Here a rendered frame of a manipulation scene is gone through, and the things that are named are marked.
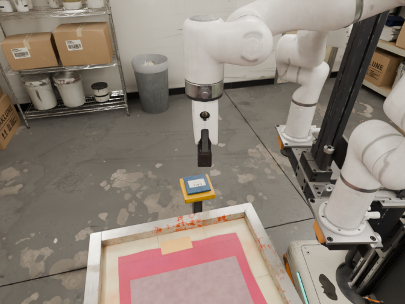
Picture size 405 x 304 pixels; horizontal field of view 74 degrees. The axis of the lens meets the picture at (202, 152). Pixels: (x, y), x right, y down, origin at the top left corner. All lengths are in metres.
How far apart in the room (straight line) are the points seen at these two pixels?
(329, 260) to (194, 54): 1.60
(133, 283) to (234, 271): 0.31
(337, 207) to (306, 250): 1.08
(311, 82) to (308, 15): 0.51
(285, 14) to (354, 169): 0.39
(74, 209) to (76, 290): 0.72
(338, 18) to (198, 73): 0.24
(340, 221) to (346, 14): 0.53
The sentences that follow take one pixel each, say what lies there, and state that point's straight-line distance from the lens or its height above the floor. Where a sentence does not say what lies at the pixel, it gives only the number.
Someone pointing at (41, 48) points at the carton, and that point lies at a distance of 3.50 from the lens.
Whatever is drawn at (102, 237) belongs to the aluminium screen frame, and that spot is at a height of 0.99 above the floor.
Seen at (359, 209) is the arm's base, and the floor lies 1.23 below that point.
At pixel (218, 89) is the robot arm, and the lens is 0.52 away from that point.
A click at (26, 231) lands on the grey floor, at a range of 2.58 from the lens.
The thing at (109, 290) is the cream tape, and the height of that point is 0.96.
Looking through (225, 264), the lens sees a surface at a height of 0.96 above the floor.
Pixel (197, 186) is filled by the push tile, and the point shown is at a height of 0.97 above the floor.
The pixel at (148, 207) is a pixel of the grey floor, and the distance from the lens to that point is 2.38.
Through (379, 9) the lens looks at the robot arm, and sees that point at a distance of 0.55.
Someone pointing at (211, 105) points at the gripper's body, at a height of 1.53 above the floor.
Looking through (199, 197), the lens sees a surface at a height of 0.95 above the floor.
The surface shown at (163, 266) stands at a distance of 0.94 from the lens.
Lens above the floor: 1.77
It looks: 37 degrees down
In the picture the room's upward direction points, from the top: straight up
